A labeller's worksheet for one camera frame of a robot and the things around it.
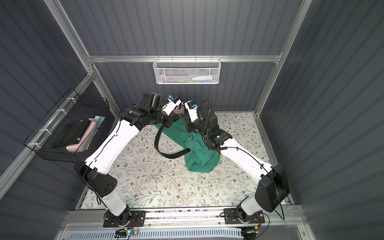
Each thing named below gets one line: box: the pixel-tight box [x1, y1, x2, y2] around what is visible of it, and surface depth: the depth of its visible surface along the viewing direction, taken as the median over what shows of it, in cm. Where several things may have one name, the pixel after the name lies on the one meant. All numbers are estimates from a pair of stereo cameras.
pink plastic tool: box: [66, 118, 97, 153], surface depth 69 cm
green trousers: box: [154, 116, 221, 173], surface depth 89 cm
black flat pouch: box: [51, 119, 92, 148], surface depth 69 cm
